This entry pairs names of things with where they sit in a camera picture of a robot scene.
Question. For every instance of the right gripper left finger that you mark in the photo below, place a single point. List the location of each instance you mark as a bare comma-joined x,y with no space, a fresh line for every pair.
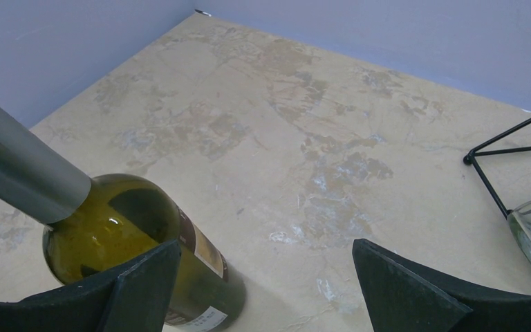
133,296

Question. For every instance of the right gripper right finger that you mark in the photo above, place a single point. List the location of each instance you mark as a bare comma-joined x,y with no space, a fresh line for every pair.
402,295

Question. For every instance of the dark bottle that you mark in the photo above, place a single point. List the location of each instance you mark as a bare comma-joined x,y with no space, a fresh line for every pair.
92,224

